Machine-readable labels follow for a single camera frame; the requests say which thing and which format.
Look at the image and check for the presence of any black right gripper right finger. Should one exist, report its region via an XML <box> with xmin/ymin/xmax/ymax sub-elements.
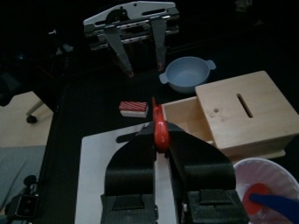
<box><xmin>166</xmin><ymin>122</ymin><xmax>252</xmax><ymax>224</ymax></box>

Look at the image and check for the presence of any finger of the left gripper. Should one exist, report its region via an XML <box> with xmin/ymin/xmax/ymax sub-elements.
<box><xmin>102</xmin><ymin>27</ymin><xmax>137</xmax><ymax>79</ymax></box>
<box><xmin>150</xmin><ymin>18</ymin><xmax>170</xmax><ymax>73</ymax></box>

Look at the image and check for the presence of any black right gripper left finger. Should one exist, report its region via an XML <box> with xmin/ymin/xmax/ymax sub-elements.
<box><xmin>99</xmin><ymin>123</ymin><xmax>159</xmax><ymax>224</ymax></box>

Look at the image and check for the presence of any red toy knife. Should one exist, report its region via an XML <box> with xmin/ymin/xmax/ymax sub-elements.
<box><xmin>151</xmin><ymin>97</ymin><xmax>171</xmax><ymax>154</ymax></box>

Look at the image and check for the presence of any white cutting board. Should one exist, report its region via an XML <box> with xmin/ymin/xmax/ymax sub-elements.
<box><xmin>74</xmin><ymin>122</ymin><xmax>182</xmax><ymax>224</ymax></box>

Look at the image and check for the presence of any white paper plate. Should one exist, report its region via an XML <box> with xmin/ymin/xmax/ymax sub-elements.
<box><xmin>233</xmin><ymin>157</ymin><xmax>299</xmax><ymax>224</ymax></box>

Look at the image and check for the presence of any red white striped toy sushi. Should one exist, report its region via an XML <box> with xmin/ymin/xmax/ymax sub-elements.
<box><xmin>118</xmin><ymin>100</ymin><xmax>151</xmax><ymax>119</ymax></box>

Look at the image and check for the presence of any grey-blue toy pot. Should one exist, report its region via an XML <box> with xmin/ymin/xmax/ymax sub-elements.
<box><xmin>158</xmin><ymin>55</ymin><xmax>218</xmax><ymax>95</ymax></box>

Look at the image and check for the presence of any red toy disc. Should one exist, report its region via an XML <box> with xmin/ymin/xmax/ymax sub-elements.
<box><xmin>241</xmin><ymin>182</ymin><xmax>276</xmax><ymax>216</ymax></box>

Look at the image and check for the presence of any wooden box drawer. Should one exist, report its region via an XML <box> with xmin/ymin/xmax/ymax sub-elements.
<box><xmin>161</xmin><ymin>96</ymin><xmax>217</xmax><ymax>144</ymax></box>

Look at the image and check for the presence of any wooden box with slot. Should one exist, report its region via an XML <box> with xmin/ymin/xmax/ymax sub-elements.
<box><xmin>194</xmin><ymin>70</ymin><xmax>299</xmax><ymax>162</ymax></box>

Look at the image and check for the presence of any grey-blue floor mat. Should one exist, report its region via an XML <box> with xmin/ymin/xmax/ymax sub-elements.
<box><xmin>0</xmin><ymin>144</ymin><xmax>47</xmax><ymax>212</ymax></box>

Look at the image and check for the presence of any black box device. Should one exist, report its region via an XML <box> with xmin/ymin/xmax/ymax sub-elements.
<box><xmin>5</xmin><ymin>193</ymin><xmax>42</xmax><ymax>221</ymax></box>

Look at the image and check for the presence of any office chair leg with caster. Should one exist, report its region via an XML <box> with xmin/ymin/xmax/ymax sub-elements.
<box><xmin>25</xmin><ymin>100</ymin><xmax>46</xmax><ymax>124</ymax></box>

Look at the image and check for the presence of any blue toy handle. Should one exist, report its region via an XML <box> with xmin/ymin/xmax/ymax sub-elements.
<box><xmin>248</xmin><ymin>192</ymin><xmax>299</xmax><ymax>224</ymax></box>

